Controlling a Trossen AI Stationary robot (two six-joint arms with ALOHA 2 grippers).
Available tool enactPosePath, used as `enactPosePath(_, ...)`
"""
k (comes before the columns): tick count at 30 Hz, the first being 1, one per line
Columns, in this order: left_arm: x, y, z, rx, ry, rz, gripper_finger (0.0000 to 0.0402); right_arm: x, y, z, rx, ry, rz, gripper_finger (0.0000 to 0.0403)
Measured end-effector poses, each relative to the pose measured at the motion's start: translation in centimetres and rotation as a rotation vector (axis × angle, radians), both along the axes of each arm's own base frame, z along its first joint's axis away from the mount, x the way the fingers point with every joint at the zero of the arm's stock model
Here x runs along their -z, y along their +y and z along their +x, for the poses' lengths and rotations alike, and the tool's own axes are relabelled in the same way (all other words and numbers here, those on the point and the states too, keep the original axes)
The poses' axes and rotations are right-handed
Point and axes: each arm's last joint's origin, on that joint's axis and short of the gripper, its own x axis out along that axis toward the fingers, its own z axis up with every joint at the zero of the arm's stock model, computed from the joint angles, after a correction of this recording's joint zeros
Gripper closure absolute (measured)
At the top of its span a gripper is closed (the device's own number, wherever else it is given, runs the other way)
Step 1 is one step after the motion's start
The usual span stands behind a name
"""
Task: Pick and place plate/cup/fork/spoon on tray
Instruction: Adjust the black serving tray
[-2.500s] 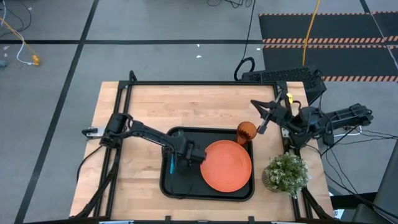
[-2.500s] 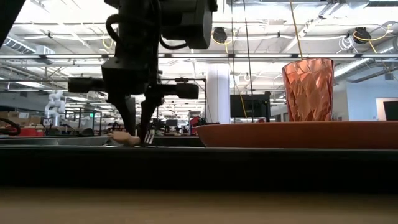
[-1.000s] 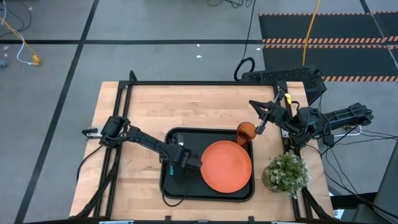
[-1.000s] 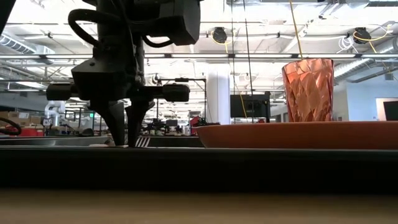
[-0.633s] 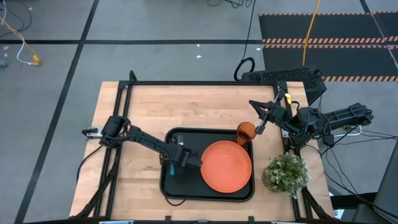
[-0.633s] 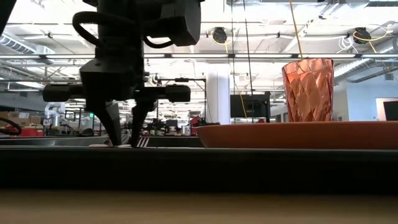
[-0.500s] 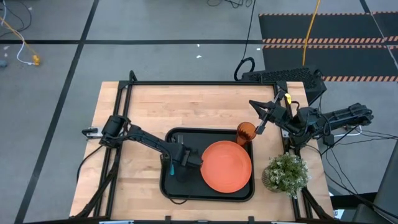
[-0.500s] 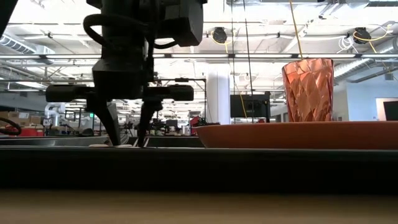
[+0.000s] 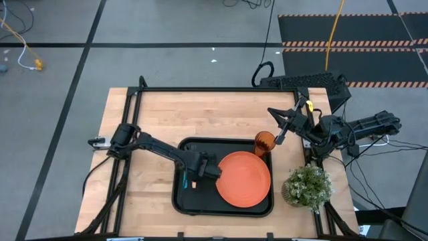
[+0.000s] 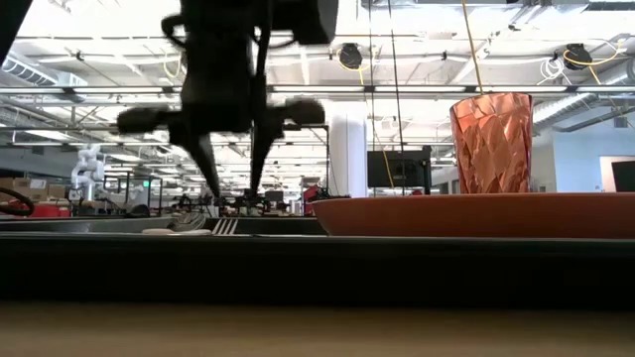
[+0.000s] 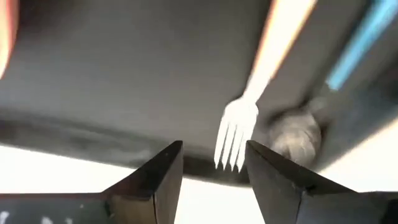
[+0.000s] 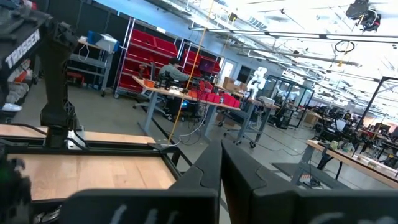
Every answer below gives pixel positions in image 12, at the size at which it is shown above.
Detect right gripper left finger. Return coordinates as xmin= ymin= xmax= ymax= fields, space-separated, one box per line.
xmin=60 ymin=139 xmax=223 ymax=224

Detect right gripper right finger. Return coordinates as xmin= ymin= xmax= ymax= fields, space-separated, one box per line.
xmin=221 ymin=140 xmax=398 ymax=224

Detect person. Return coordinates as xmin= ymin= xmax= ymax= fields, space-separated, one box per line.
xmin=157 ymin=57 xmax=191 ymax=82

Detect wooden desk grey legs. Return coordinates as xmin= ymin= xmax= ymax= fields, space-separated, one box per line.
xmin=132 ymin=75 xmax=242 ymax=138

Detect metal rack red bins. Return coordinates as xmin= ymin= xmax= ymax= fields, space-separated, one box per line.
xmin=114 ymin=17 xmax=222 ymax=98

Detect wooden work table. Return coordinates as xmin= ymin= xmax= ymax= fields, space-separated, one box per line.
xmin=306 ymin=139 xmax=398 ymax=190

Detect grey metal shelf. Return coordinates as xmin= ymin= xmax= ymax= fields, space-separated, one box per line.
xmin=67 ymin=29 xmax=121 ymax=97

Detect black ceiling cable reel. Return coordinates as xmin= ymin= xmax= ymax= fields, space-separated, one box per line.
xmin=345 ymin=0 xmax=382 ymax=32

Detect black aluminium table frame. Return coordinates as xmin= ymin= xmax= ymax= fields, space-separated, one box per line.
xmin=0 ymin=138 xmax=194 ymax=187

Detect blue and white box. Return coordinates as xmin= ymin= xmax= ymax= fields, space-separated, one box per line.
xmin=86 ymin=30 xmax=121 ymax=52

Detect black cable ring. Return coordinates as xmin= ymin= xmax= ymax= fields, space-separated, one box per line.
xmin=334 ymin=40 xmax=356 ymax=54

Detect yellow hanging cable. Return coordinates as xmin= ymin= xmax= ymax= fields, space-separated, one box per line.
xmin=167 ymin=0 xmax=216 ymax=146

